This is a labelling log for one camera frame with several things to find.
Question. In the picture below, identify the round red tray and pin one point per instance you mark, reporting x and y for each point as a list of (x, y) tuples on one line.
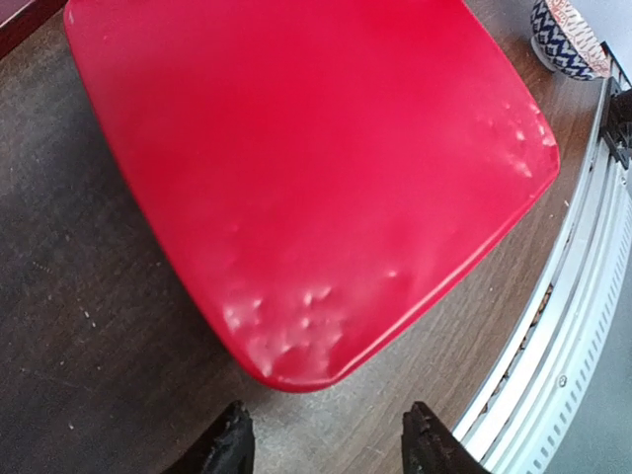
[(20, 18)]

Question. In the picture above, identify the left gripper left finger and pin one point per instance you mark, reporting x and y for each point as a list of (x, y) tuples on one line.
[(227, 446)]

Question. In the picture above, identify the front aluminium rail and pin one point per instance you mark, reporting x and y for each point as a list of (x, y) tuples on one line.
[(522, 412)]

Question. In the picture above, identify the red patterned bowl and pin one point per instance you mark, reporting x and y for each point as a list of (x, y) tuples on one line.
[(564, 42)]

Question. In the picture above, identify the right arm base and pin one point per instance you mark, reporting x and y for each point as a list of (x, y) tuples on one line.
[(615, 123)]

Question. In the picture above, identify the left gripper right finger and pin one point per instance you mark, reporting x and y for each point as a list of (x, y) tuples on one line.
[(429, 447)]

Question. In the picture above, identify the red box lid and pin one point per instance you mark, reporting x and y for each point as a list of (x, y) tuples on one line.
[(318, 173)]

